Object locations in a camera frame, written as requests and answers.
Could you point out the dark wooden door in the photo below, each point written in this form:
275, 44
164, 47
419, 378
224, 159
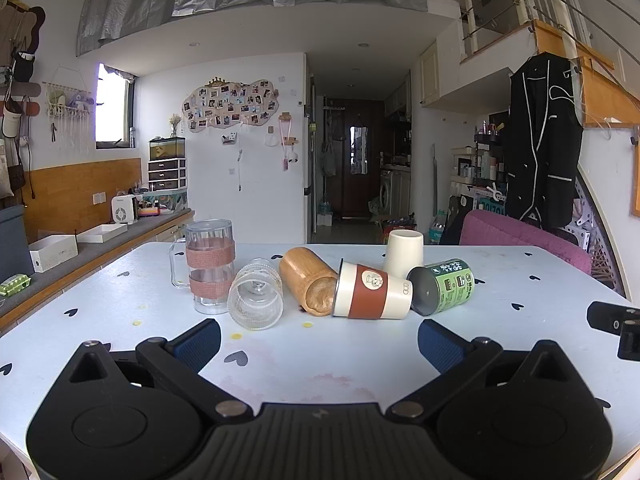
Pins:
362, 160

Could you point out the storage shelf rack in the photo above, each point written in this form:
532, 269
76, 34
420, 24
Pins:
480, 165

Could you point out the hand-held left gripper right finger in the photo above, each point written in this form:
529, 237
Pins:
441, 346

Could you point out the macrame wall hanger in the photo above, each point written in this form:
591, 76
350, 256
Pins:
67, 110

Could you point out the green egg carton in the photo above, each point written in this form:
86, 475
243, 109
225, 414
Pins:
15, 285

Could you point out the fish tank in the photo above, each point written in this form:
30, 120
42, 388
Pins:
167, 149

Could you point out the window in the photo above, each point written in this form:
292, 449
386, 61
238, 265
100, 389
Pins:
112, 110

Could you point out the grey-topped side counter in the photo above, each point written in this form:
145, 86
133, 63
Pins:
115, 247

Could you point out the washing machine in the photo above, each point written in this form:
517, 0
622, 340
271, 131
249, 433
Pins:
386, 191

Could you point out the green printed cup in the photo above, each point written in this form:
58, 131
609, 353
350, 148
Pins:
445, 285

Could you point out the white cardboard box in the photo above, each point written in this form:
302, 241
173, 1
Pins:
52, 252

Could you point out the white cup with brown sleeve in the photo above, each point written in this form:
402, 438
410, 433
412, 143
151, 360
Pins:
372, 292

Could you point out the flat white box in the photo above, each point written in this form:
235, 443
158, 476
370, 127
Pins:
102, 232

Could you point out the dark blue storage box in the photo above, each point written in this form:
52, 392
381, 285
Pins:
14, 240

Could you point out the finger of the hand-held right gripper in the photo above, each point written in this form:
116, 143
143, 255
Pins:
605, 316

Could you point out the pink chair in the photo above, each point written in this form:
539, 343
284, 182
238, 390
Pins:
520, 240

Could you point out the black jacket with white trim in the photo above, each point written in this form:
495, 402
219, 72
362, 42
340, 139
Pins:
540, 150

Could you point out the ribbed clear glass cup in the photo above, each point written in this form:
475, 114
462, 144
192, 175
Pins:
256, 295

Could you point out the plain cream cup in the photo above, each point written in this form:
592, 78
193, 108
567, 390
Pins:
403, 255

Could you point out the cloud-shaped photo board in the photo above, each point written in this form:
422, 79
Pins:
227, 105

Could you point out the wooden cup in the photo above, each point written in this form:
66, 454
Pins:
305, 272

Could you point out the small drawer unit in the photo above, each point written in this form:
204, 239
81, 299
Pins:
167, 175

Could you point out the small white appliance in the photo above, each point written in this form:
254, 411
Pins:
123, 210

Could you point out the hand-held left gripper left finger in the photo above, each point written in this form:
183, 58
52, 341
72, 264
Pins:
197, 344

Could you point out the glass mug with pink bands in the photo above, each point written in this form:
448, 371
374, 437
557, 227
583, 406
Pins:
210, 265

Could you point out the stair railing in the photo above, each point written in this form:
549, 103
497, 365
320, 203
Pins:
505, 5

